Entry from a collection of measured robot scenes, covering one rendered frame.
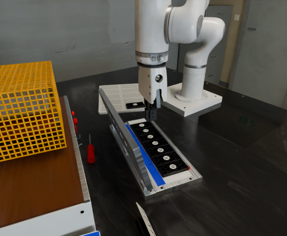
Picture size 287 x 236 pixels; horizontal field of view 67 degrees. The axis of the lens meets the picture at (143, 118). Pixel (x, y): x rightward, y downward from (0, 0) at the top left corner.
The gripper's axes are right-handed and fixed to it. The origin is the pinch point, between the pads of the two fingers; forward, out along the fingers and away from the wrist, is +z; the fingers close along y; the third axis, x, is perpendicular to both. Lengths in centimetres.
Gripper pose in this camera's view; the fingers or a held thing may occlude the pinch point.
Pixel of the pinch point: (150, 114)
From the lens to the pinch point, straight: 63.6
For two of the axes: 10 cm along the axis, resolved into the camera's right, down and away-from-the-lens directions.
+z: 0.0, 8.7, 5.0
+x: -9.3, 1.8, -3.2
